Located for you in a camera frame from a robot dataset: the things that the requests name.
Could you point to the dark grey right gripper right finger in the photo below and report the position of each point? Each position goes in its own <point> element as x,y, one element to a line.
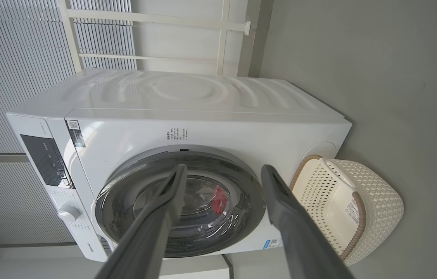
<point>296,240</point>

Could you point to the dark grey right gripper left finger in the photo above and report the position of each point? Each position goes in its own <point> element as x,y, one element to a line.
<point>152,228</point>

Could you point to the black washer door with glass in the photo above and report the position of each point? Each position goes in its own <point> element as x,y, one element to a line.
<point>222,232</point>

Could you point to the red and white garment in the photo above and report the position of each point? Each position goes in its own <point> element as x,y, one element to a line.
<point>220,201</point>

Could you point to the printed paper product label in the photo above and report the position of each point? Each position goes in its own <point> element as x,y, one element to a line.
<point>352,211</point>

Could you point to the cream perforated laundry basket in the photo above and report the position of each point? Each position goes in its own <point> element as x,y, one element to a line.
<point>377,201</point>

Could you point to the white front-load washing machine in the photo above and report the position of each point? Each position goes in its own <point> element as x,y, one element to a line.
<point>210,124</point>

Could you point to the blue energy label sticker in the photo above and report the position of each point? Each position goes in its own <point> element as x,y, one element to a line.
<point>274,243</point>

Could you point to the white metal rack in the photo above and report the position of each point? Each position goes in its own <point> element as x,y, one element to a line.
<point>187,21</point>

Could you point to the white slatted window blinds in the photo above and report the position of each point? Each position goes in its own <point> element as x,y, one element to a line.
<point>16,58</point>

